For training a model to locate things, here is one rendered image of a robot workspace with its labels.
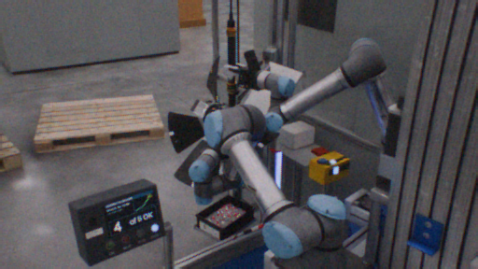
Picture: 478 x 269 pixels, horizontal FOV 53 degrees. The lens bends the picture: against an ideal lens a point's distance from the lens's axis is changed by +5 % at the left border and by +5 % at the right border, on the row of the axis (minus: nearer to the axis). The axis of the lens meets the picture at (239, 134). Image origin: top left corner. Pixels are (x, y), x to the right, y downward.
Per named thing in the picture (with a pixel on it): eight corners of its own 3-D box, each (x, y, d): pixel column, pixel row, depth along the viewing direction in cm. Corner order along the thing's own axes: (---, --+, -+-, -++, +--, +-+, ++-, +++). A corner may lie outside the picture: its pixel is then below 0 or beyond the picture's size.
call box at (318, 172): (332, 169, 222) (334, 149, 217) (348, 178, 214) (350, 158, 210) (307, 179, 213) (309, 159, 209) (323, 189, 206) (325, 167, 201)
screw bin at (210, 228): (228, 206, 221) (228, 193, 218) (255, 219, 211) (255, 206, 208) (195, 227, 206) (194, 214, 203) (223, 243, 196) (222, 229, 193)
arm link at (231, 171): (265, 92, 164) (231, 171, 199) (240, 97, 158) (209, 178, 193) (283, 115, 158) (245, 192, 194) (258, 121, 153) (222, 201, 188)
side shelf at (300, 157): (293, 137, 288) (294, 133, 286) (336, 159, 261) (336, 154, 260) (263, 147, 275) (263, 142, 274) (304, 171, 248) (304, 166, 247)
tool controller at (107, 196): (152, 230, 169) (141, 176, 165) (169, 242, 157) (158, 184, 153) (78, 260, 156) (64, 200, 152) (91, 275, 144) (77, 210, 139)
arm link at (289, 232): (331, 234, 135) (241, 97, 158) (291, 253, 127) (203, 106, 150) (314, 251, 144) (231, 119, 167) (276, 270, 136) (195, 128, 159)
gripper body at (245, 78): (235, 86, 201) (255, 92, 193) (235, 66, 197) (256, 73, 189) (247, 81, 205) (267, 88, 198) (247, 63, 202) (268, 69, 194)
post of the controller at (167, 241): (171, 263, 177) (168, 220, 169) (175, 268, 175) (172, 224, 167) (163, 267, 176) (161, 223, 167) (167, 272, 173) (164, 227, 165)
